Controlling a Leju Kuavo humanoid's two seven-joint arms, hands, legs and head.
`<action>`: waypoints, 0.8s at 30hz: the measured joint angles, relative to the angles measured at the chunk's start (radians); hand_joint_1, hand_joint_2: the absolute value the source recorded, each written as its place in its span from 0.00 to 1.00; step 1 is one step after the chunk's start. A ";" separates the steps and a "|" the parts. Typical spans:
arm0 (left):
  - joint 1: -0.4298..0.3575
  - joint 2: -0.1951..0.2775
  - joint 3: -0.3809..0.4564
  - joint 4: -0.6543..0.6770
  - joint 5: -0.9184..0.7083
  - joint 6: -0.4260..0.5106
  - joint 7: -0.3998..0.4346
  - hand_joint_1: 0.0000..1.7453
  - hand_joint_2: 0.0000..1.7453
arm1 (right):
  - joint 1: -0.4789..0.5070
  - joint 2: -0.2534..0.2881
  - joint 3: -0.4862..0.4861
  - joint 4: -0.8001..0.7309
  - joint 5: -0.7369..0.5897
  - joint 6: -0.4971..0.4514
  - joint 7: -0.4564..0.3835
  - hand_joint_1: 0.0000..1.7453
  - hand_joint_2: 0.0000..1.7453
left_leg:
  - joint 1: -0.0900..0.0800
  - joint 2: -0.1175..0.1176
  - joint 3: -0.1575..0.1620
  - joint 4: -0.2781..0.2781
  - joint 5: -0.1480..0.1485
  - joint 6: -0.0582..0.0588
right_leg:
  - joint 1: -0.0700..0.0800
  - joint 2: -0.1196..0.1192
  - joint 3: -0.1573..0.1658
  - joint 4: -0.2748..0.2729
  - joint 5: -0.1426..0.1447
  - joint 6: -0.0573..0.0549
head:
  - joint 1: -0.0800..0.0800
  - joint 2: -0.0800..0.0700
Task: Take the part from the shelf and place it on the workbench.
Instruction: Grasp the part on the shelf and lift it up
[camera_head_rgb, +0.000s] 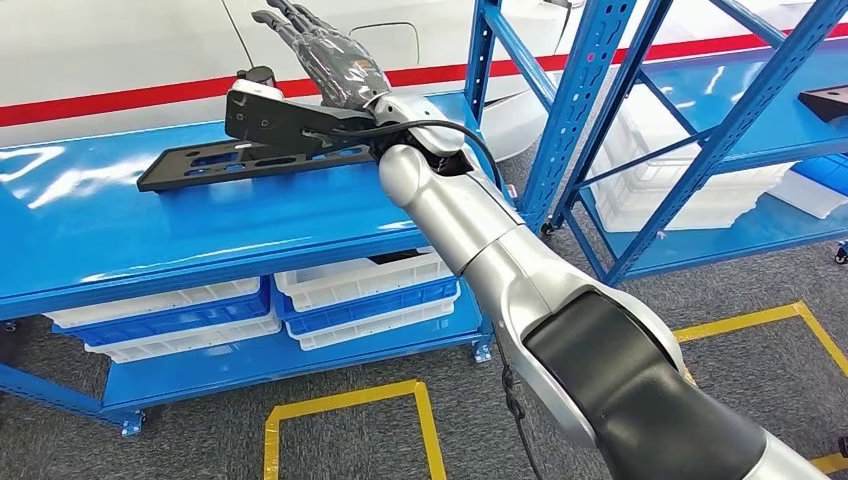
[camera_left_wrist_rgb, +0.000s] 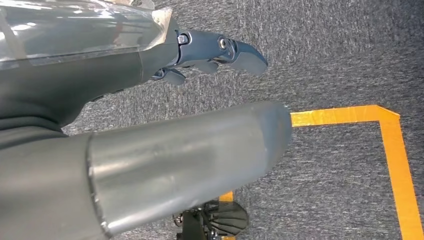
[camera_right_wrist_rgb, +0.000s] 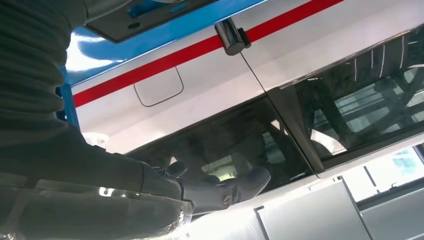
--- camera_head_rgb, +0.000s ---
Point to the long black plastic panel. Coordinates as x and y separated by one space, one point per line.
166 173
828 102

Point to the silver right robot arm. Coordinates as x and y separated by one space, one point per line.
464 218

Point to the black plastic part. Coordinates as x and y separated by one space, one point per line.
391 257

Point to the blue metal shelf rack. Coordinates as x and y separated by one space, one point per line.
762 99
199 225

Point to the yellow floor tape square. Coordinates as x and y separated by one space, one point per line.
344 398
742 320

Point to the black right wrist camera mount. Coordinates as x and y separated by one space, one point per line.
278 122

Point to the black stanchion post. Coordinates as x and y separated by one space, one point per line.
262 74

